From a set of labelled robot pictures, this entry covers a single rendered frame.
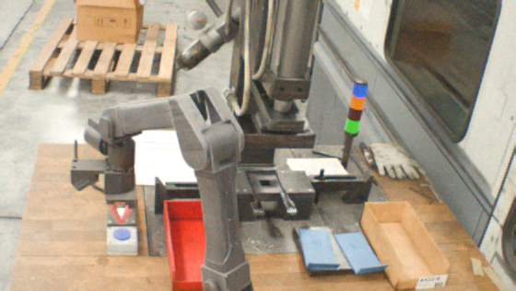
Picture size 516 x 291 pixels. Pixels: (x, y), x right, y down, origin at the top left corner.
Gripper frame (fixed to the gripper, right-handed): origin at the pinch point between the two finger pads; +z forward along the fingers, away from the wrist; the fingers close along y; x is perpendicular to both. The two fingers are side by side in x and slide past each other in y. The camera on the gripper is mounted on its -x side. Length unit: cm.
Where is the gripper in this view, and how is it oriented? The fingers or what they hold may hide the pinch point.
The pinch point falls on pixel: (121, 220)
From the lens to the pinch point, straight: 134.0
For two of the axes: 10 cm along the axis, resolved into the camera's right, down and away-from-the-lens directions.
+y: 1.9, 5.0, -8.4
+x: 9.7, 0.2, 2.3
